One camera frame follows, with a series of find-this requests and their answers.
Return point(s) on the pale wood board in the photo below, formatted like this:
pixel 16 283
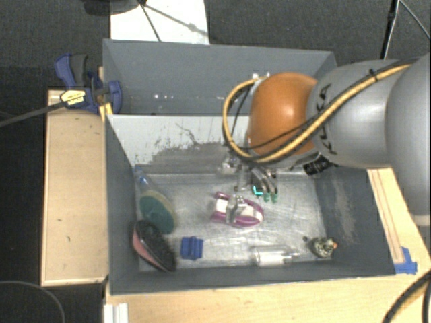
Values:
pixel 75 194

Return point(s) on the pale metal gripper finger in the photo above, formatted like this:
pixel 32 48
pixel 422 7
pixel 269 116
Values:
pixel 242 204
pixel 232 211

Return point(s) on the small grey-green toy animal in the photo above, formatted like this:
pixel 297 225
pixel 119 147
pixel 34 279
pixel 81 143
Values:
pixel 322 246

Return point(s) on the clear plastic bottle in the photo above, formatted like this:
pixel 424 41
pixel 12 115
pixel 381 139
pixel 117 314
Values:
pixel 142 180

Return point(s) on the black cylinder on white bracket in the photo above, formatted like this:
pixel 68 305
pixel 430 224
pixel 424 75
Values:
pixel 316 167

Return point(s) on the blue ribbed block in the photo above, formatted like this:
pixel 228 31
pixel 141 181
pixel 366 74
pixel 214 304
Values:
pixel 191 247

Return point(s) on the clear glass cylinder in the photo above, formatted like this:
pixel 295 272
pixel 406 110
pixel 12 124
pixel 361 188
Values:
pixel 271 256

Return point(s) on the green and yellow round sponge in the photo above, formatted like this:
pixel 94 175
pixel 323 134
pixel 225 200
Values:
pixel 157 213

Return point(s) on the grey metal bin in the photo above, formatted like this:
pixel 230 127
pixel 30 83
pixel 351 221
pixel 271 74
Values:
pixel 188 79

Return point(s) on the purple and white toy shoe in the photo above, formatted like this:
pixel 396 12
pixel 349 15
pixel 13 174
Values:
pixel 250 214

